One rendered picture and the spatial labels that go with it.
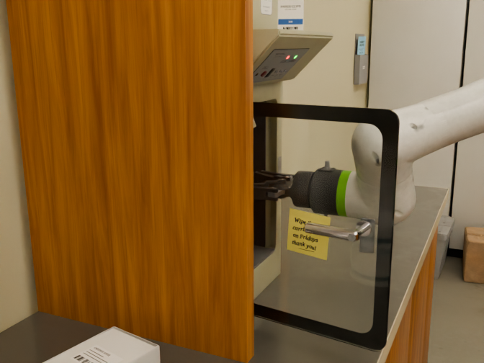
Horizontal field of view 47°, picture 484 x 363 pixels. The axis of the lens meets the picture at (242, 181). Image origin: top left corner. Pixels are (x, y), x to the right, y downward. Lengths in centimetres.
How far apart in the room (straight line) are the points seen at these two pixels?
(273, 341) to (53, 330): 44
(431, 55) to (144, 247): 321
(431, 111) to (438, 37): 300
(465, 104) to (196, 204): 50
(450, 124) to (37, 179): 78
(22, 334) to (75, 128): 42
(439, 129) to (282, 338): 48
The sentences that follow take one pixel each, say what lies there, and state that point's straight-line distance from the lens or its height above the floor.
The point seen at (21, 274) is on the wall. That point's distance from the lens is 127.
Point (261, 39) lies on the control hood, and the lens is 95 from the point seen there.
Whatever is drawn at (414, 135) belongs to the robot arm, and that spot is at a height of 133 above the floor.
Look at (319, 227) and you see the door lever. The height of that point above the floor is 121.
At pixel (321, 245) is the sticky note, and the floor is 116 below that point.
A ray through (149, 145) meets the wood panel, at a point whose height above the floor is 132.
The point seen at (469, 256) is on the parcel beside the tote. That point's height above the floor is 18.
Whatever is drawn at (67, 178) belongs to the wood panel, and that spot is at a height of 124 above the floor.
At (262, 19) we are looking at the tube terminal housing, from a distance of 116.
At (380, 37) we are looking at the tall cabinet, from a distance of 406.
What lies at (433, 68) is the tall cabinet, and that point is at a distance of 401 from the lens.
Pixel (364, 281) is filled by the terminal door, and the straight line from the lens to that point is 93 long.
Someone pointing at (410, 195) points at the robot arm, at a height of 121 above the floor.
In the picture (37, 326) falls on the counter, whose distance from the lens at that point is 122.
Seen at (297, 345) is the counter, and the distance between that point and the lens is 108.
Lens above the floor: 148
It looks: 14 degrees down
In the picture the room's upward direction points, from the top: straight up
